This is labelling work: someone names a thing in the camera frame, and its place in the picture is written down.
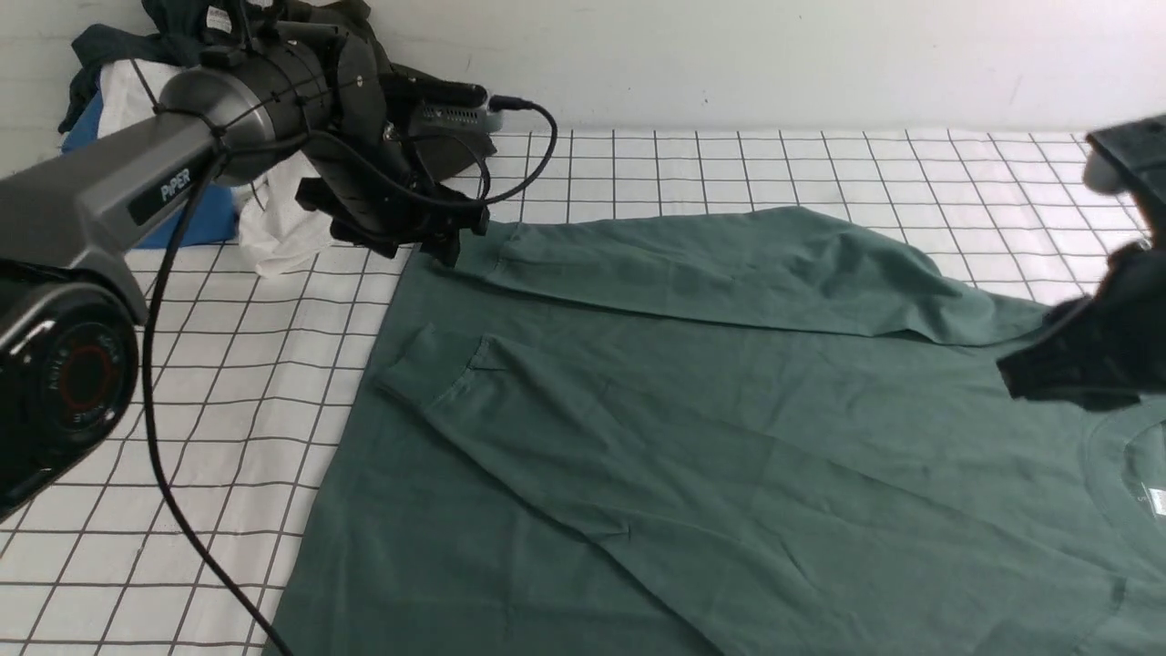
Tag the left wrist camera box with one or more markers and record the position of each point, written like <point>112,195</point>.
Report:
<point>426,102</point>

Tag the white shirt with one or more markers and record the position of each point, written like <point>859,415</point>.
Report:
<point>274,233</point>

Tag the dark olive shirt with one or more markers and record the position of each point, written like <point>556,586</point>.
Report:
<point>451,151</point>

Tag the dark teal shirt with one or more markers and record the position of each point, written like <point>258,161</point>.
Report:
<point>184,31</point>

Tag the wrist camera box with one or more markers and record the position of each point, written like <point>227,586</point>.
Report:
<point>426,102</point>
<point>1131,158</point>

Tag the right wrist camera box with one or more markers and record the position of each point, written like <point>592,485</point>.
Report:
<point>1131,158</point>

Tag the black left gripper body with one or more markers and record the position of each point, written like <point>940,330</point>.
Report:
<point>372,181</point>

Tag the green long-sleeved shirt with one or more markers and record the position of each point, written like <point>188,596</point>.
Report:
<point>768,433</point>

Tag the blue shirt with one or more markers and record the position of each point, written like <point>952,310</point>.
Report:
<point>215,218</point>

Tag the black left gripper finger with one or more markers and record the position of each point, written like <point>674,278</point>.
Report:
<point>444,247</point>

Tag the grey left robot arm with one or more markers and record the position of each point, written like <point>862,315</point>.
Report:
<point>71,306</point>

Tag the white grid tablecloth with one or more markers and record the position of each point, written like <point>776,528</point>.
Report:
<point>255,376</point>

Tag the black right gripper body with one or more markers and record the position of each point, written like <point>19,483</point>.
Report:
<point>1101,351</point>

